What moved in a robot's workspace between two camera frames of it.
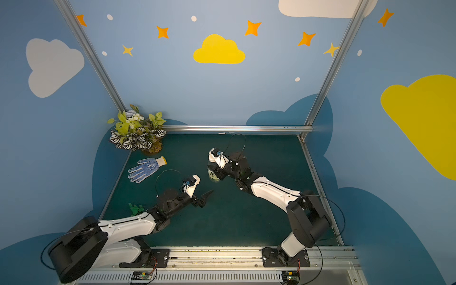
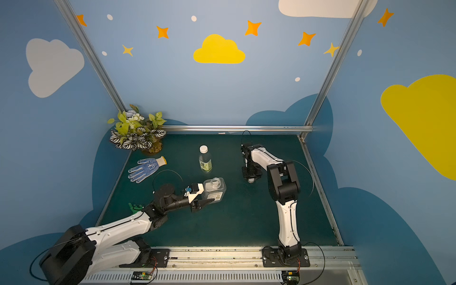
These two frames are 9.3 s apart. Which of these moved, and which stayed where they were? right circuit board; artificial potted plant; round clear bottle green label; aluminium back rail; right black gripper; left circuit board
Moved: round clear bottle green label; right black gripper
Stayed: left circuit board; right circuit board; aluminium back rail; artificial potted plant
